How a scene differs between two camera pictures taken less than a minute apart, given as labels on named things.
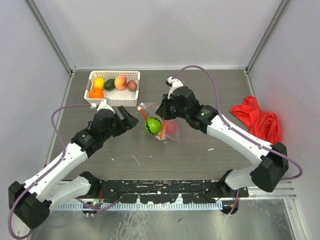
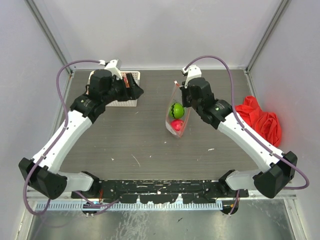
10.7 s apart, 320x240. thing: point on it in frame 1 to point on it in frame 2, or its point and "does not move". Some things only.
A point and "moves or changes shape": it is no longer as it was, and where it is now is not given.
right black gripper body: x=180 y=112 to x=188 y=101
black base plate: x=165 y=191 does not move
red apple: x=171 y=127 to x=177 y=124
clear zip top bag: x=162 y=129 moves or changes shape
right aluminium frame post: x=268 y=34 does not move
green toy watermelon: x=152 y=126 moves or changes shape
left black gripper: x=127 y=123 to x=132 y=93
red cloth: x=267 y=126 does not move
